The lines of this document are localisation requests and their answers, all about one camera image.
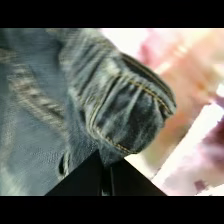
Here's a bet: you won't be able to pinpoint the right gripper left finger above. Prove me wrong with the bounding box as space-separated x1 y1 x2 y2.
45 149 107 197

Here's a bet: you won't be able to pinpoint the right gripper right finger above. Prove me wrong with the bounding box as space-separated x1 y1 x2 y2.
109 157 167 197

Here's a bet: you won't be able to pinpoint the blue jeans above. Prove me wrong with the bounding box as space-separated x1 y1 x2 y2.
0 27 178 197

